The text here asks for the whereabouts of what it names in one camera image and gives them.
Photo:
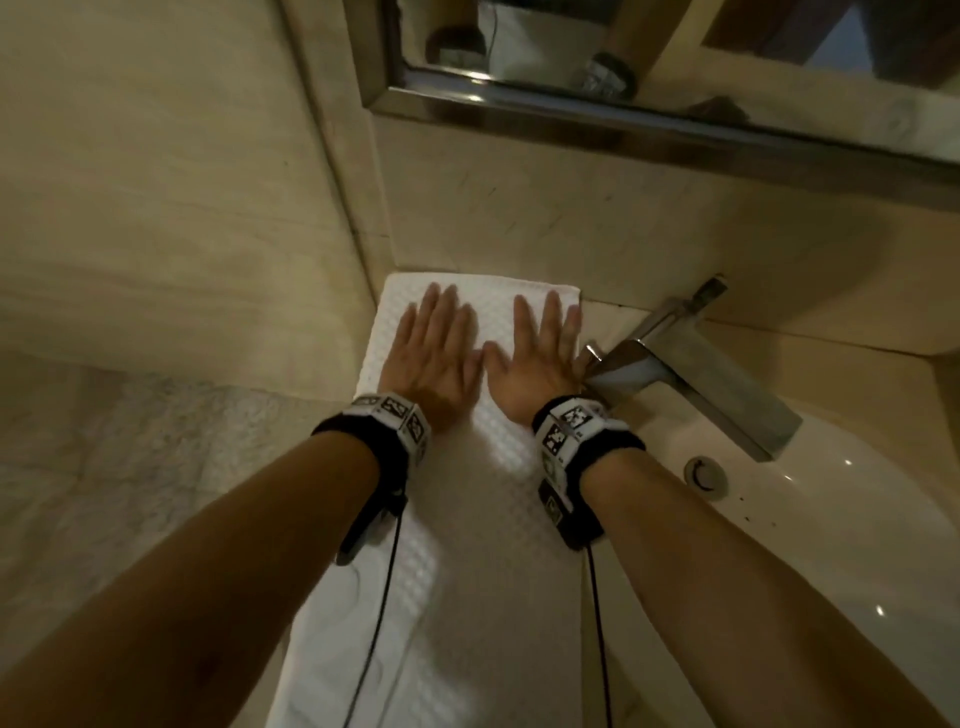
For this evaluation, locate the person's right hand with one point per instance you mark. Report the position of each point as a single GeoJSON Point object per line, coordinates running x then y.
{"type": "Point", "coordinates": [536, 367]}

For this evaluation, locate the person's left hand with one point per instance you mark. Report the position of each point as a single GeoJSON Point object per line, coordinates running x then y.
{"type": "Point", "coordinates": [435, 360]}

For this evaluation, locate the large white towel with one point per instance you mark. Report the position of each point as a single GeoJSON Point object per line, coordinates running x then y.
{"type": "Point", "coordinates": [480, 562]}

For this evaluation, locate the person's left forearm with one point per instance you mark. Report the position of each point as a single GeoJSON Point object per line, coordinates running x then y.
{"type": "Point", "coordinates": [187, 585]}

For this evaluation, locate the beige marble countertop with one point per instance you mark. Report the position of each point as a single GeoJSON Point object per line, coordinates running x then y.
{"type": "Point", "coordinates": [862, 360]}

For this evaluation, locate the right marker wrist band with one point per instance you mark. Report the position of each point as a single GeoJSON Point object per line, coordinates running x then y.
{"type": "Point", "coordinates": [585, 450]}

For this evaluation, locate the marker wrist band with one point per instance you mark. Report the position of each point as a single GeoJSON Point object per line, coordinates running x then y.
{"type": "Point", "coordinates": [585, 450]}
{"type": "Point", "coordinates": [375, 435]}

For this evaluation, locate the left marker wrist band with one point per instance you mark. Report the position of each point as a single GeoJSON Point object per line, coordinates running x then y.
{"type": "Point", "coordinates": [375, 435]}

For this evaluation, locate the chrome faucet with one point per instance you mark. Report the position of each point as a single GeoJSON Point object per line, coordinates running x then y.
{"type": "Point", "coordinates": [697, 375]}

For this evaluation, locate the chrome sink drain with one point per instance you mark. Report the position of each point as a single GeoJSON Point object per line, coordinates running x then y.
{"type": "Point", "coordinates": [705, 476]}

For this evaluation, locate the white sink basin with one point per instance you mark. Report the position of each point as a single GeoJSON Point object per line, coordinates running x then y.
{"type": "Point", "coordinates": [862, 562]}

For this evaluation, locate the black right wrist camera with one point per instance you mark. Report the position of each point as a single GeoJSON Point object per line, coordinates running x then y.
{"type": "Point", "coordinates": [574, 521]}

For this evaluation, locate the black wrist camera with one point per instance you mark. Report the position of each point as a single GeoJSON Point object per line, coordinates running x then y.
{"type": "Point", "coordinates": [367, 525]}
{"type": "Point", "coordinates": [574, 521]}

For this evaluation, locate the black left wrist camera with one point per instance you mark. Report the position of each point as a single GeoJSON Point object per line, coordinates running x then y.
{"type": "Point", "coordinates": [367, 525]}

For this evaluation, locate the metal framed wall mirror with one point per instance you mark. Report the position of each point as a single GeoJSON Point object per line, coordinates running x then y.
{"type": "Point", "coordinates": [675, 45]}

